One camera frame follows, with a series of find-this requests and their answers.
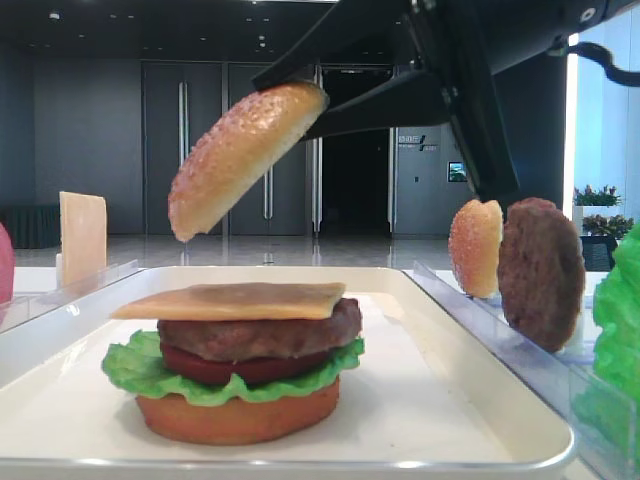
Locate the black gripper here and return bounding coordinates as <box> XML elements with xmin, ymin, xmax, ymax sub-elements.
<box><xmin>252</xmin><ymin>0</ymin><xmax>608</xmax><ymax>140</ymax></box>

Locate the bun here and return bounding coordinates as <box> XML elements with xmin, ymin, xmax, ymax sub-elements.
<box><xmin>168</xmin><ymin>81</ymin><xmax>329</xmax><ymax>243</ymax></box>
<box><xmin>136</xmin><ymin>380</ymin><xmax>340</xmax><ymax>446</ymax></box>
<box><xmin>448</xmin><ymin>199</ymin><xmax>503</xmax><ymax>298</ymax></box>

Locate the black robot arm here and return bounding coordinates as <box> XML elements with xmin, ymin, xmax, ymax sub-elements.
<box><xmin>253</xmin><ymin>0</ymin><xmax>639</xmax><ymax>200</ymax></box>

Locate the upright brown meat patty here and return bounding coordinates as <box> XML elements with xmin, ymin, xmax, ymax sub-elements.
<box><xmin>497</xmin><ymin>197</ymin><xmax>585</xmax><ymax>353</ymax></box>

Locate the orange cheese slice on burger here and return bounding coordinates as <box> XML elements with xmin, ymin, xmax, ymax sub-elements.
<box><xmin>111</xmin><ymin>282</ymin><xmax>346</xmax><ymax>322</ymax></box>

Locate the brown meat patty in burger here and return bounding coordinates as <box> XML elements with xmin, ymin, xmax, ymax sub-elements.
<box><xmin>157</xmin><ymin>299</ymin><xmax>362</xmax><ymax>362</ymax></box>

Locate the red tomato slice in burger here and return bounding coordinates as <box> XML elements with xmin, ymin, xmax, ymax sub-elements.
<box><xmin>160</xmin><ymin>343</ymin><xmax>331</xmax><ymax>385</ymax></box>

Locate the upright orange cheese slice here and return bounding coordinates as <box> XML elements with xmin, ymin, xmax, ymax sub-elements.
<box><xmin>59</xmin><ymin>191</ymin><xmax>107</xmax><ymax>286</ymax></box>

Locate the clear acrylic holder, cheese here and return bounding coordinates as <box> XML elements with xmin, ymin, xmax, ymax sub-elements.
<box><xmin>55</xmin><ymin>253</ymin><xmax>64</xmax><ymax>289</ymax></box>

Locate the green lettuce leaf in burger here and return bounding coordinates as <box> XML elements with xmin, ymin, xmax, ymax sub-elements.
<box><xmin>101</xmin><ymin>330</ymin><xmax>365</xmax><ymax>407</ymax></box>

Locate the upright green lettuce leaf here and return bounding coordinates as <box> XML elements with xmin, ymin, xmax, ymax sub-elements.
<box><xmin>572</xmin><ymin>232</ymin><xmax>640</xmax><ymax>451</ymax></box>

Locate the clear acrylic holder, lettuce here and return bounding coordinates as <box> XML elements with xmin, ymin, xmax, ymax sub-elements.
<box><xmin>569</xmin><ymin>366</ymin><xmax>639</xmax><ymax>479</ymax></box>

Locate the upright red tomato slice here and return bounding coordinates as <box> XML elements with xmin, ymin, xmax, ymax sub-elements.
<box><xmin>0</xmin><ymin>224</ymin><xmax>15</xmax><ymax>303</ymax></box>

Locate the dark double door middle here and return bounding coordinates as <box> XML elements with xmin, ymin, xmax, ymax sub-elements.
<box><xmin>227</xmin><ymin>61</ymin><xmax>311</xmax><ymax>237</ymax></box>

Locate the dark double door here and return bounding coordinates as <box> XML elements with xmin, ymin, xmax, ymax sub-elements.
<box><xmin>143</xmin><ymin>63</ymin><xmax>222</xmax><ymax>235</ymax></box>
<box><xmin>227</xmin><ymin>61</ymin><xmax>311</xmax><ymax>237</ymax></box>

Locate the dark double door left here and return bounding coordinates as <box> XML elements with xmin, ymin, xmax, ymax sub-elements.
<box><xmin>143</xmin><ymin>63</ymin><xmax>222</xmax><ymax>235</ymax></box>

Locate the flower planter box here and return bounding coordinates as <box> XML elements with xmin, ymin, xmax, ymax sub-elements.
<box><xmin>573</xmin><ymin>185</ymin><xmax>634</xmax><ymax>240</ymax></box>

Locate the white rectangular metal tray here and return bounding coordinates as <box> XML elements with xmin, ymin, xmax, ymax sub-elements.
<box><xmin>1</xmin><ymin>266</ymin><xmax>576</xmax><ymax>479</ymax></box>

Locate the clear acrylic holder, patty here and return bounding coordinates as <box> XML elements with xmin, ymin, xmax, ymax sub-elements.
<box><xmin>555</xmin><ymin>317</ymin><xmax>600</xmax><ymax>366</ymax></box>

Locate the bun bottom in burger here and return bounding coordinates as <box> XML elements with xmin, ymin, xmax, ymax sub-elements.
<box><xmin>136</xmin><ymin>380</ymin><xmax>340</xmax><ymax>446</ymax></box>

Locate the wall sign lettering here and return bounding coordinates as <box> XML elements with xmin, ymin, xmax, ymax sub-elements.
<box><xmin>398</xmin><ymin>135</ymin><xmax>439</xmax><ymax>152</ymax></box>

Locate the small wall display screen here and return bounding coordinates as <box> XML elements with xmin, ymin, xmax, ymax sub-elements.
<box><xmin>447</xmin><ymin>161</ymin><xmax>467</xmax><ymax>183</ymax></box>

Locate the black cable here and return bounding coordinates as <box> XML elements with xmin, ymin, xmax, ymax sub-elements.
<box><xmin>544</xmin><ymin>34</ymin><xmax>640</xmax><ymax>87</ymax></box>

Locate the right clear acrylic rail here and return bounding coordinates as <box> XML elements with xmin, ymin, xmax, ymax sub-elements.
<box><xmin>412</xmin><ymin>259</ymin><xmax>640</xmax><ymax>431</ymax></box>

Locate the clear acrylic rail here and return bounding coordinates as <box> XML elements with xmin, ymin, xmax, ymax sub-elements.
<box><xmin>1</xmin><ymin>260</ymin><xmax>140</xmax><ymax>333</ymax></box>
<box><xmin>412</xmin><ymin>259</ymin><xmax>640</xmax><ymax>431</ymax></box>

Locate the left clear acrylic rail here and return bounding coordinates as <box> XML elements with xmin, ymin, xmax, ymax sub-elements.
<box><xmin>1</xmin><ymin>260</ymin><xmax>140</xmax><ymax>333</ymax></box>

